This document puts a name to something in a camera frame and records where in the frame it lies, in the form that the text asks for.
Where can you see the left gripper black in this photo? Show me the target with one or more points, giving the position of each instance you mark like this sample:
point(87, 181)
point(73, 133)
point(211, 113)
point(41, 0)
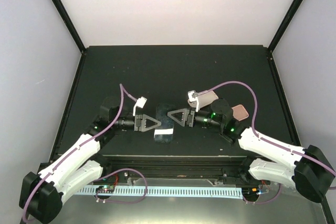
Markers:
point(142, 121)

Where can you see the black frame post right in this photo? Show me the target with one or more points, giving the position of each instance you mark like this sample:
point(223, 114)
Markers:
point(293, 8)

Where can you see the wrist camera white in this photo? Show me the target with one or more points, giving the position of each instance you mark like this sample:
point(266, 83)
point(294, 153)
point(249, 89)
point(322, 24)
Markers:
point(140, 103)
point(193, 100)

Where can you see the circuit board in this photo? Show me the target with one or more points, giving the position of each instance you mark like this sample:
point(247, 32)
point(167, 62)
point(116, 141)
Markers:
point(254, 191)
point(105, 189)

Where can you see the white slotted cable duct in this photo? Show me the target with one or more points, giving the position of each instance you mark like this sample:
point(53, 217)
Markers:
point(167, 191)

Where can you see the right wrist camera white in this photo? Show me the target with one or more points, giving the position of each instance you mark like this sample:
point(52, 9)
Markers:
point(193, 100)

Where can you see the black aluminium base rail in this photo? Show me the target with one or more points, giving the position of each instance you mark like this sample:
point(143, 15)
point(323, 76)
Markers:
point(230, 170)

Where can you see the right circuit board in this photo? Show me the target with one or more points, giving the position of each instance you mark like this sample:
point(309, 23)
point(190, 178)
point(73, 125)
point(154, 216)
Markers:
point(254, 191)

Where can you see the black frame post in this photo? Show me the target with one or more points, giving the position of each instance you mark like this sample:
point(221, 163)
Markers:
point(293, 8)
point(69, 24)

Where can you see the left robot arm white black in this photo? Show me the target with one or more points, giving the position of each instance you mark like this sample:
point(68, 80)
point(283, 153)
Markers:
point(44, 193)

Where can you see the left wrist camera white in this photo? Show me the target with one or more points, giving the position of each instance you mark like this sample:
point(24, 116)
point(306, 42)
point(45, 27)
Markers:
point(140, 103)

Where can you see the left circuit board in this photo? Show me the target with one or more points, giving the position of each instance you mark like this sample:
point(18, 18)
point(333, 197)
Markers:
point(105, 189)

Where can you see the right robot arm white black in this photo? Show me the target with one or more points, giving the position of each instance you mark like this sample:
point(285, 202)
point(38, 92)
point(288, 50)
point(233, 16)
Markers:
point(305, 169)

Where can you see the black phone with dual camera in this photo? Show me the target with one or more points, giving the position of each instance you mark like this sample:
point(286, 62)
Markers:
point(164, 133)

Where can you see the black frame post left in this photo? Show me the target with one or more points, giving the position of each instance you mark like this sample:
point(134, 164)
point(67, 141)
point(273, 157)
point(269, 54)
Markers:
point(69, 24)

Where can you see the pink phone case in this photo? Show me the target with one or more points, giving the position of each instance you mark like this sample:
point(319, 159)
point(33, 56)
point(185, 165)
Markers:
point(240, 113)

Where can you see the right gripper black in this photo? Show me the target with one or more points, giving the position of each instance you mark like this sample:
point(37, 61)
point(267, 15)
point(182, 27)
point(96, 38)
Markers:
point(188, 117)

